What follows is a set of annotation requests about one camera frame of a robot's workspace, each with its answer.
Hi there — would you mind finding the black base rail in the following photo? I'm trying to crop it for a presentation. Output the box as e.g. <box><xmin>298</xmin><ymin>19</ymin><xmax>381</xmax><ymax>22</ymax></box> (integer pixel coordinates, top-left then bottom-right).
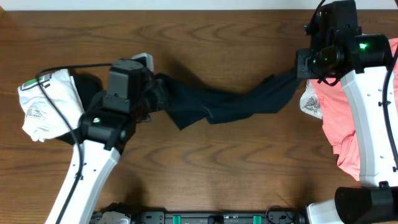
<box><xmin>89</xmin><ymin>203</ymin><xmax>308</xmax><ymax>224</ymax></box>

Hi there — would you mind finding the white printed garment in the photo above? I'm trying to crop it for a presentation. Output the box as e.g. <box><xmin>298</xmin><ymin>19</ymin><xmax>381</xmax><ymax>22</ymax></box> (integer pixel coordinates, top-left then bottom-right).
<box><xmin>300</xmin><ymin>80</ymin><xmax>323</xmax><ymax>119</ymax></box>

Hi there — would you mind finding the white folded t-shirt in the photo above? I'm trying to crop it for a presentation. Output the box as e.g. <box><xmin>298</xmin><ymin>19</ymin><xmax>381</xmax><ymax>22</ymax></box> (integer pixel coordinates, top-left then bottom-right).
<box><xmin>17</xmin><ymin>69</ymin><xmax>85</xmax><ymax>142</ymax></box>

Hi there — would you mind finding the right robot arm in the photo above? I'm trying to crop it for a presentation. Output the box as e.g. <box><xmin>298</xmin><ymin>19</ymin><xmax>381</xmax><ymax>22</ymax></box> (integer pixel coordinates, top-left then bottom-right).
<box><xmin>295</xmin><ymin>25</ymin><xmax>397</xmax><ymax>223</ymax></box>

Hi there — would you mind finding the pink t-shirt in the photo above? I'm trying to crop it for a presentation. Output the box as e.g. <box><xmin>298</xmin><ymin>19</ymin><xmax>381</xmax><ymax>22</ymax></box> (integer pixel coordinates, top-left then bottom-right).
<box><xmin>309</xmin><ymin>37</ymin><xmax>398</xmax><ymax>182</ymax></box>

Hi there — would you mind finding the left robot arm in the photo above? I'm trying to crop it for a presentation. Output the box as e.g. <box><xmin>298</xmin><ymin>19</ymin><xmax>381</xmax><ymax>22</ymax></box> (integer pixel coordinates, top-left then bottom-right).
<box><xmin>46</xmin><ymin>70</ymin><xmax>169</xmax><ymax>223</ymax></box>

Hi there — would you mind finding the black t-shirt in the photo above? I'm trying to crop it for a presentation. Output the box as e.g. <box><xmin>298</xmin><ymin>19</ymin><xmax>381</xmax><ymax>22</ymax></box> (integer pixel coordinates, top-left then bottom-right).
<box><xmin>157</xmin><ymin>70</ymin><xmax>301</xmax><ymax>130</ymax></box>

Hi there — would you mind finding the black folded garment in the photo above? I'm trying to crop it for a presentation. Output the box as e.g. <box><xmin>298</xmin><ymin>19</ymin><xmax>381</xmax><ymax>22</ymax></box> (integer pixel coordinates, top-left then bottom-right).
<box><xmin>56</xmin><ymin>73</ymin><xmax>103</xmax><ymax>145</ymax></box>

